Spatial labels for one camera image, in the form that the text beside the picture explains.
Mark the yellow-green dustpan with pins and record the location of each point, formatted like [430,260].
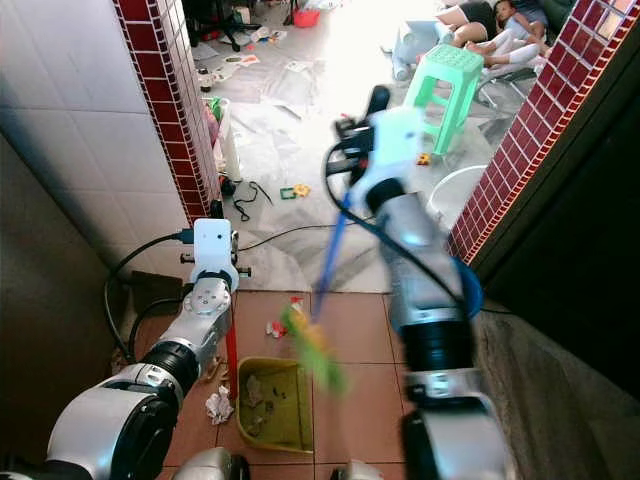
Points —
[275,410]

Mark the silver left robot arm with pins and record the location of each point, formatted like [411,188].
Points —
[130,420]

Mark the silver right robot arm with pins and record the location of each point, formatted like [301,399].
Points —
[430,290]

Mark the people lying on floor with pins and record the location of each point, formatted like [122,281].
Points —
[500,30]

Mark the green and yellow toy pieces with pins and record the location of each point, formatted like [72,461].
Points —
[296,190]

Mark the light blue plastic toy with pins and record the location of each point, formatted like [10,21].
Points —
[415,45]

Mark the green plastic stool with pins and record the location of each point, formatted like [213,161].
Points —
[450,70]

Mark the white round basin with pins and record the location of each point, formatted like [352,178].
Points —
[445,205]

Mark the red plastic basin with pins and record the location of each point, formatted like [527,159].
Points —
[306,18]

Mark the white slim bottle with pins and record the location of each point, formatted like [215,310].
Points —
[230,150]

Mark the black office chair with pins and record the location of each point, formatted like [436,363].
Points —
[215,20]

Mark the blue plastic bucket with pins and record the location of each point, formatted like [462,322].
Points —
[472,290]

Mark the red and white litter scrap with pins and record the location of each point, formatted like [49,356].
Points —
[275,328]

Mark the crumpled white paper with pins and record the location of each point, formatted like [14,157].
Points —
[218,405]

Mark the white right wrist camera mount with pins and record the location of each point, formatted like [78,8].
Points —
[392,140]

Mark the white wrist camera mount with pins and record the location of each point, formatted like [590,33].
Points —
[213,242]
[392,140]

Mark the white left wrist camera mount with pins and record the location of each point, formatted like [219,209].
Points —
[213,242]

